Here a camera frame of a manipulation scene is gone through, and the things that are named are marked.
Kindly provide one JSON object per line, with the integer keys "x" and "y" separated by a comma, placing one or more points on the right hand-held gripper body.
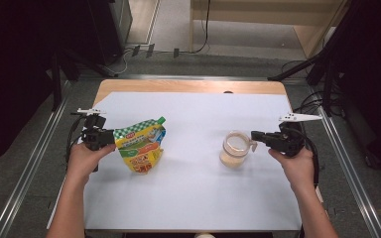
{"x": 289, "y": 140}

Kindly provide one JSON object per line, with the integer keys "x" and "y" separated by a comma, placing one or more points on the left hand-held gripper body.
{"x": 94, "y": 137}

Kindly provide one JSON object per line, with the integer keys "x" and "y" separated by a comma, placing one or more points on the yellow green food pouch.
{"x": 139, "y": 145}

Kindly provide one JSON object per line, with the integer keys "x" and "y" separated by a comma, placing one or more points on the person's left hand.
{"x": 82, "y": 162}

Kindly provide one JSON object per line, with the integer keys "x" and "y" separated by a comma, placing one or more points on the person's right hand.
{"x": 297, "y": 168}

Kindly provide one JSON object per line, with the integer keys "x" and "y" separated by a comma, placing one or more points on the black stand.
{"x": 57, "y": 82}
{"x": 327, "y": 59}

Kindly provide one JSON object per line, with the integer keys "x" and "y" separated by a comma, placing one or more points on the black cabinet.
{"x": 109, "y": 29}

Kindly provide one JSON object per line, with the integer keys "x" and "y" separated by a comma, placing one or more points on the light wooden cabinet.
{"x": 264, "y": 13}

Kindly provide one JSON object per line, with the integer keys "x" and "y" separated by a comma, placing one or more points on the metal floor rail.
{"x": 139, "y": 77}
{"x": 26, "y": 172}
{"x": 350, "y": 165}

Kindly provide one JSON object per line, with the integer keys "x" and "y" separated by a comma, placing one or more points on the black floor bracket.
{"x": 136, "y": 50}
{"x": 176, "y": 53}
{"x": 150, "y": 50}

